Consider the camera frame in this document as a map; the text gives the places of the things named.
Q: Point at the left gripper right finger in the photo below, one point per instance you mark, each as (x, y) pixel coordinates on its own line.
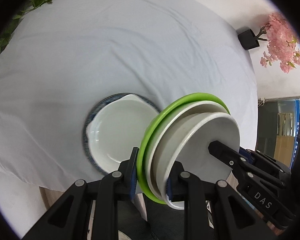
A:
(174, 186)

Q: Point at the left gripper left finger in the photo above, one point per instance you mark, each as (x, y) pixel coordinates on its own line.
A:
(133, 178)

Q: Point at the white ceramic bowl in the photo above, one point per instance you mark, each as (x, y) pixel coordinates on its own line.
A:
(189, 143)

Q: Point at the large white oval dish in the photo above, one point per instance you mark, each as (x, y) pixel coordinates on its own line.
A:
(120, 132)

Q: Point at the cream ceramic bowl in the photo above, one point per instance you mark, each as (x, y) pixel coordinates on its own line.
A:
(165, 134)

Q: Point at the blue patterned round plate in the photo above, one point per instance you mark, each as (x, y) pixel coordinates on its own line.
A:
(90, 129)

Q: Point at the green plastic bowl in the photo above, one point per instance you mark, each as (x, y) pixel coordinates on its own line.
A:
(185, 99)

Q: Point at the pink artificial blossom tree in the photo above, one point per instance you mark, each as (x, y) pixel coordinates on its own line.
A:
(282, 42)

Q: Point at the black flower pot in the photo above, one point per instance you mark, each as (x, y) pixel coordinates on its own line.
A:
(248, 40)

